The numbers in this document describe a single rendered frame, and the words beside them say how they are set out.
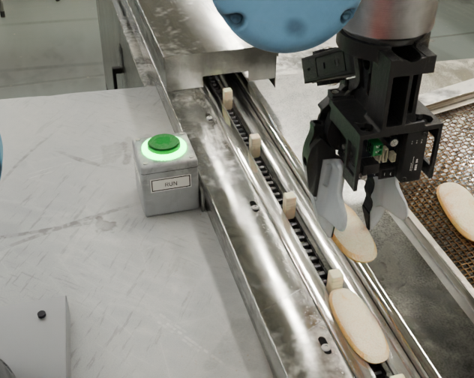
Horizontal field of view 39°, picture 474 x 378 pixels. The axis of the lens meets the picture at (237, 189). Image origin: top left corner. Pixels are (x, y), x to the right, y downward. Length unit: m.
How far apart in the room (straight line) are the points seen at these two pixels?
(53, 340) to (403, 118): 0.38
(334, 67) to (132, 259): 0.34
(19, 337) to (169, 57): 0.50
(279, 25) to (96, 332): 0.46
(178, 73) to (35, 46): 2.46
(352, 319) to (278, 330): 0.07
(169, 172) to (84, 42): 2.67
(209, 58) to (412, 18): 0.57
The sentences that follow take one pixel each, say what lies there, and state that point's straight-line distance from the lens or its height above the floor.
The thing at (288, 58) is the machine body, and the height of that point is 0.82.
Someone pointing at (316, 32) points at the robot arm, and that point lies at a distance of 0.33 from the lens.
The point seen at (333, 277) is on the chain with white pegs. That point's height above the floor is 0.87.
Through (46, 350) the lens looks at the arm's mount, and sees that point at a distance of 0.67.
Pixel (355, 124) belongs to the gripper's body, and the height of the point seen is 1.08.
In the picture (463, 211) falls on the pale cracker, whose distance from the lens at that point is 0.75.
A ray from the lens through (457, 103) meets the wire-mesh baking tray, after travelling 0.94.
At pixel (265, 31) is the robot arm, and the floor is 1.21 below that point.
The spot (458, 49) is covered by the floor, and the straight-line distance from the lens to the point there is 3.50.
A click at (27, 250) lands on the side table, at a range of 0.83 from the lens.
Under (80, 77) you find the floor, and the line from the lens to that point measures 3.10.
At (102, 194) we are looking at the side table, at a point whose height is 0.82.
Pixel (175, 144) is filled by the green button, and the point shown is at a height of 0.91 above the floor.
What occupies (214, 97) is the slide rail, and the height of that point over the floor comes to 0.85.
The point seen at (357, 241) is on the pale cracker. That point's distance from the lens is 0.65.
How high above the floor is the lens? 1.34
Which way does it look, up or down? 36 degrees down
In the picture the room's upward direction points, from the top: straight up
